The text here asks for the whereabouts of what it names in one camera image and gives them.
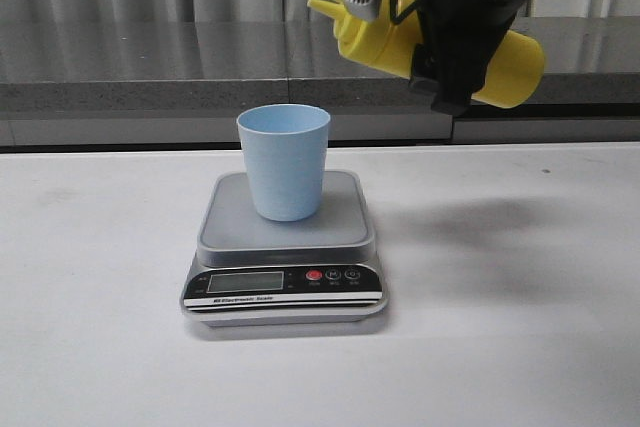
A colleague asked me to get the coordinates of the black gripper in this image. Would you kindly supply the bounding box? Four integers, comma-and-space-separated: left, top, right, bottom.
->
409, 0, 527, 116

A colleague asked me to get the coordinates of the yellow squeeze bottle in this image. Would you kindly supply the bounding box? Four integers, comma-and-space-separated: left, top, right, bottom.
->
307, 0, 545, 109

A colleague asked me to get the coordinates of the grey digital kitchen scale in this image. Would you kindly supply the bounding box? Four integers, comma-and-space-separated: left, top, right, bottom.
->
180, 170, 389, 327

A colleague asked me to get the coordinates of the grey stone counter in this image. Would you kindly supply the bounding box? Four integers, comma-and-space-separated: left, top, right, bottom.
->
1, 17, 639, 150

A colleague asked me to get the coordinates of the light blue plastic cup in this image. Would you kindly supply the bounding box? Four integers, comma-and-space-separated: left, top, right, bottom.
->
236, 104, 331, 222

